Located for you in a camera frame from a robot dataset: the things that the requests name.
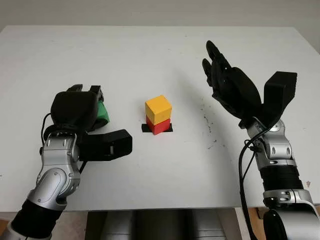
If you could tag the black tape strip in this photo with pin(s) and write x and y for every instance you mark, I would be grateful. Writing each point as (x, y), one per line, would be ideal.
(145, 128)

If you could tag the grey metal table bracket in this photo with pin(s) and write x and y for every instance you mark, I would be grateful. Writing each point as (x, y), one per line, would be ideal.
(261, 214)

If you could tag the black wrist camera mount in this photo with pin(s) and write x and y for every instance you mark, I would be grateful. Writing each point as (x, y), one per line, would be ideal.
(107, 146)
(277, 95)

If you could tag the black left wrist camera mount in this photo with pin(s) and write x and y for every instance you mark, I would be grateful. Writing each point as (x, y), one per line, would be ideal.
(107, 146)

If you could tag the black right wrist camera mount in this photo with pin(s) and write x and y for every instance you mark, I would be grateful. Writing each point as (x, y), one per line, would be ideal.
(277, 95)

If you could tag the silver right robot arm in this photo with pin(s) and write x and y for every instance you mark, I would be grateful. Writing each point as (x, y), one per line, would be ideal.
(280, 162)

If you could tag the yellow wooden block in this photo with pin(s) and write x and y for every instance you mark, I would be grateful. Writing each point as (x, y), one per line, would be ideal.
(158, 107)

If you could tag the grey robot lower body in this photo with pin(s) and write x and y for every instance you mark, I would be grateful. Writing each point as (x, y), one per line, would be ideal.
(160, 225)

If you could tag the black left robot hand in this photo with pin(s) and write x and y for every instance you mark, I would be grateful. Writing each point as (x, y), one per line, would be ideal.
(73, 110)

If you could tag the red wooden block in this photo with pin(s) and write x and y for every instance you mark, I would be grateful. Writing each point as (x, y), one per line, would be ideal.
(162, 128)

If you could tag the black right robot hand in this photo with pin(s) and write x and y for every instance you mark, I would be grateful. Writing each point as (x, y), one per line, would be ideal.
(235, 90)

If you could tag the white table leg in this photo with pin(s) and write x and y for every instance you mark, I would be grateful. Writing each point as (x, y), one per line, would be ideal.
(240, 225)

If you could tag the green wooden block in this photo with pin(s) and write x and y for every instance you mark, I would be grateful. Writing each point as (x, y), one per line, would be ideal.
(103, 113)

